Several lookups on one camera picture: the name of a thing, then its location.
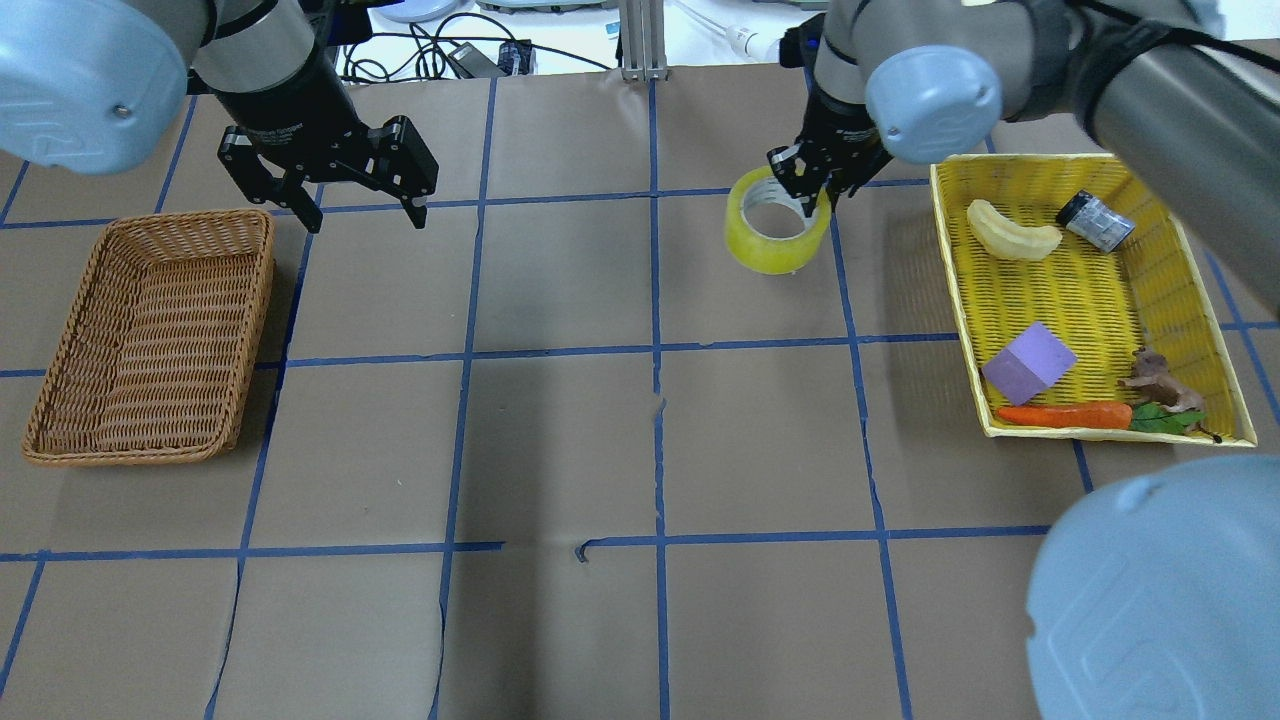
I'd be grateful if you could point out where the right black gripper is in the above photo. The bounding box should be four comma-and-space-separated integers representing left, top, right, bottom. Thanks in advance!
767, 85, 892, 220

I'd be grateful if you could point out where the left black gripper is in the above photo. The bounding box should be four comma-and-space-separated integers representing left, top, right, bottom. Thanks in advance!
192, 1, 440, 234

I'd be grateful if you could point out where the yellow tape roll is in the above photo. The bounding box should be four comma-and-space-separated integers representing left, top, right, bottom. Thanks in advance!
723, 167, 833, 275

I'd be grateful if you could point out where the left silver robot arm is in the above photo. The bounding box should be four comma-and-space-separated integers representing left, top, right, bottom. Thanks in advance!
1, 1, 439, 233

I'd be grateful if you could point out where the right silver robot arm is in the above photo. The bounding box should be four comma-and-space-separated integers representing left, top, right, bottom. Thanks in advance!
768, 1, 1279, 719

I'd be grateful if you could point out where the white light bulb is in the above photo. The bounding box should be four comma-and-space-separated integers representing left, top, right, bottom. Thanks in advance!
723, 26, 781, 63

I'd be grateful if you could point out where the black power adapter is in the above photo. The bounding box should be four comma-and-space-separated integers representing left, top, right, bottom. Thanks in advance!
445, 42, 508, 79

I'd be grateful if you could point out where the yellow toy banana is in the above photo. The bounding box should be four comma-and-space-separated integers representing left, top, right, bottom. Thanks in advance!
966, 199, 1062, 263

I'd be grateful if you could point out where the brown wicker basket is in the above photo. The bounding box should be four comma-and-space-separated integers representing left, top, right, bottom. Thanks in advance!
20, 209, 275, 468

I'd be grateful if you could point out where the purple foam cube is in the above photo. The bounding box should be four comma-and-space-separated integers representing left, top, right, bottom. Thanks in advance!
980, 322, 1078, 406

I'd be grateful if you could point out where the black silver battery can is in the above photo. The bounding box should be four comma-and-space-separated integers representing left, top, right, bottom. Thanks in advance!
1055, 190, 1137, 254

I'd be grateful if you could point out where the yellow woven basket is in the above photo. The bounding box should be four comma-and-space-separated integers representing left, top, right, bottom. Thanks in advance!
931, 152, 1258, 448

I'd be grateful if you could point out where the orange toy carrot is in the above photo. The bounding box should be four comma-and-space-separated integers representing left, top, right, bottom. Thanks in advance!
996, 401, 1134, 430

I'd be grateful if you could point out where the brown toy animal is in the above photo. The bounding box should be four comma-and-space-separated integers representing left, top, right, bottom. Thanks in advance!
1117, 346, 1206, 413

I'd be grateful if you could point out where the green toy leaf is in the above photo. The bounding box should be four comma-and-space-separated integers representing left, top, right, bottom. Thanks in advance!
1128, 402, 1222, 445

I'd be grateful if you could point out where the black cable bundle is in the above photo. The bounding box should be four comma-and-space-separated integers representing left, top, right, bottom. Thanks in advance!
340, 12, 613, 83

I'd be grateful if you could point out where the aluminium frame post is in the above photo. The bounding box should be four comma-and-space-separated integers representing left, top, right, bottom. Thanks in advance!
616, 0, 669, 82

